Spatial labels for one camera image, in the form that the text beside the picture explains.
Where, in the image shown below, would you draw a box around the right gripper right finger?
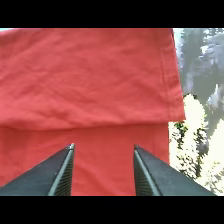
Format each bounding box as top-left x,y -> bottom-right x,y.
132,143 -> 216,197

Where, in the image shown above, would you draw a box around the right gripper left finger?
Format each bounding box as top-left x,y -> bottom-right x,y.
0,142 -> 76,197

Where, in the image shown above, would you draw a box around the red T-shirt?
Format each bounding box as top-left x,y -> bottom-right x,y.
0,28 -> 187,197

